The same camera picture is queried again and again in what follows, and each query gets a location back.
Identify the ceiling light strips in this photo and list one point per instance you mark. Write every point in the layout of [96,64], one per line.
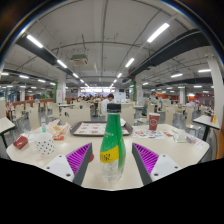
[158,32]

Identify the white paper napkin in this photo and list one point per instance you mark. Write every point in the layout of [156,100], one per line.
[122,122]

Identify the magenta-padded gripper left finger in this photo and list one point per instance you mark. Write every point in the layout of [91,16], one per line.
[77,159]

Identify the small teal sanitizer bottle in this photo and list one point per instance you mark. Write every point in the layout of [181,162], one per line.
[43,128]

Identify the person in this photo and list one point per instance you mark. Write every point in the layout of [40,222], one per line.
[106,105]

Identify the clear plastic wrapper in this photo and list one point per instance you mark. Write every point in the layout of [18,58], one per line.
[182,138]

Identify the colourful paper flyer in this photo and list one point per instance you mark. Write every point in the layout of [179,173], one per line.
[148,134]

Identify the beige canteen chairs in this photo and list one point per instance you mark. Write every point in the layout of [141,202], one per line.
[75,115]

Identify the crumpled food wrapper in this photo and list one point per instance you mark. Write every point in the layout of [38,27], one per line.
[57,129]

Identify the beige neighbouring table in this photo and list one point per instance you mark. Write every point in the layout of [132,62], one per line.
[5,125]
[206,120]

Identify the green drink bottle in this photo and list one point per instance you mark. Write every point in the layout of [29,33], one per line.
[112,143]

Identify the dark food tray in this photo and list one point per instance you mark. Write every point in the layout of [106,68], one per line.
[88,128]

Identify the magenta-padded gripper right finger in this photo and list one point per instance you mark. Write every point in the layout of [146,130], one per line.
[148,160]

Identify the small red box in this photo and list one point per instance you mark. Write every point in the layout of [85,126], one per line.
[20,142]

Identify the white polka dot mug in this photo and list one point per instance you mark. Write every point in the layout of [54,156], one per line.
[45,145]

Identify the small red sauce packet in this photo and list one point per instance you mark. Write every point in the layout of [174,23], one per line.
[58,138]

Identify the red paper cup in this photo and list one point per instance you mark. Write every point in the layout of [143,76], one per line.
[154,121]

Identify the ceiling air conditioner unit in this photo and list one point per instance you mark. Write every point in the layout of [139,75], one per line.
[79,60]

